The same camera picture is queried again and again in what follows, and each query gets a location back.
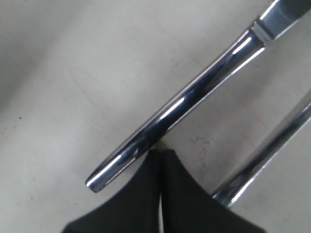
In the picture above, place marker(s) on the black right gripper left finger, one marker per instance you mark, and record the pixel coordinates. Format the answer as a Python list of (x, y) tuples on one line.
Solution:
[(134, 209)]

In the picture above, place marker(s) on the silver table knife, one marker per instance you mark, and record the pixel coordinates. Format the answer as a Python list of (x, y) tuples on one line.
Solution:
[(279, 17)]

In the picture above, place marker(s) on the silver fork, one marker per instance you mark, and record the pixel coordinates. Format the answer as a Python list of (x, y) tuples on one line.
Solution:
[(232, 190)]

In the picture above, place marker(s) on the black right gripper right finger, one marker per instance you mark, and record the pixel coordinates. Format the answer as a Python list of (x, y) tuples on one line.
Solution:
[(188, 208)]

